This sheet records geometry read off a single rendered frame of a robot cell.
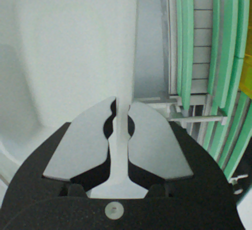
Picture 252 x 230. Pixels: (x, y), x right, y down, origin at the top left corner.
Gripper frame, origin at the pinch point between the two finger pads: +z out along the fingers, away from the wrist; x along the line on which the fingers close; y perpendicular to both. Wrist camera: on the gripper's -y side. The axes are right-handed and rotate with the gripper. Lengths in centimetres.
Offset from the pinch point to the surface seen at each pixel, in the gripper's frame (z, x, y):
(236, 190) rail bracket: 6.2, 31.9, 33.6
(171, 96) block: 21.0, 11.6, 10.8
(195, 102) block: 20.1, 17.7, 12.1
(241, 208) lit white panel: 5, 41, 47
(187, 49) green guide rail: 13.0, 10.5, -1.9
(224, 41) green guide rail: 14.1, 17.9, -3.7
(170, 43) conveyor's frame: 21.8, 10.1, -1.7
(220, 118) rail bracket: 12.2, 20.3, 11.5
